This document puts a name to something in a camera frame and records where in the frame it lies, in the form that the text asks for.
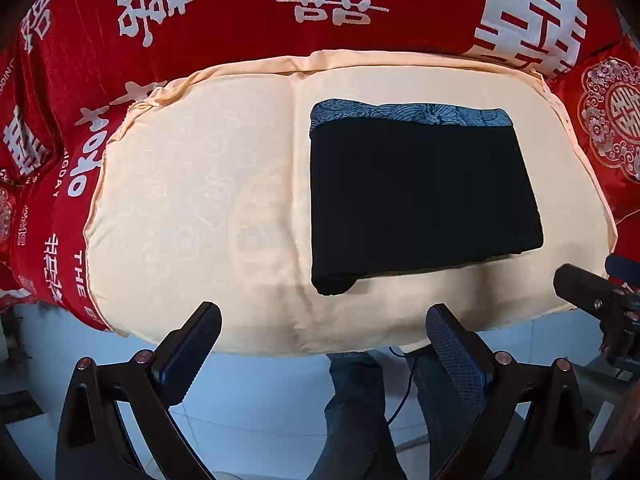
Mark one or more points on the red embroidered pillow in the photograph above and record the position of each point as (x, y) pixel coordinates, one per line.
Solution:
(610, 110)

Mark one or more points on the black pants with patterned waistband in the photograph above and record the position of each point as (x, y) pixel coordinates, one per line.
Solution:
(415, 195)

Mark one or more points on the red printed blanket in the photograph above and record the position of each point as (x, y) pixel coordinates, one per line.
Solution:
(250, 35)

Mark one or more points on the person's legs in jeans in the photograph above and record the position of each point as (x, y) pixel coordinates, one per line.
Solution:
(360, 410)

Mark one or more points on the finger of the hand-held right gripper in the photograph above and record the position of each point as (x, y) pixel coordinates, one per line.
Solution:
(580, 287)
(625, 267)

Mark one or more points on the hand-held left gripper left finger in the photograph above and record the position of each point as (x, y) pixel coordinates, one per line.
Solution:
(192, 340)

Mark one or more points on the beige mat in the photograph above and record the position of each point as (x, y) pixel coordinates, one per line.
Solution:
(200, 210)

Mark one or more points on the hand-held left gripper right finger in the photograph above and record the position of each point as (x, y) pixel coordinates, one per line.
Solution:
(452, 345)

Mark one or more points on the person's right leg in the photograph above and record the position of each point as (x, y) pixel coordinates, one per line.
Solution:
(425, 390)

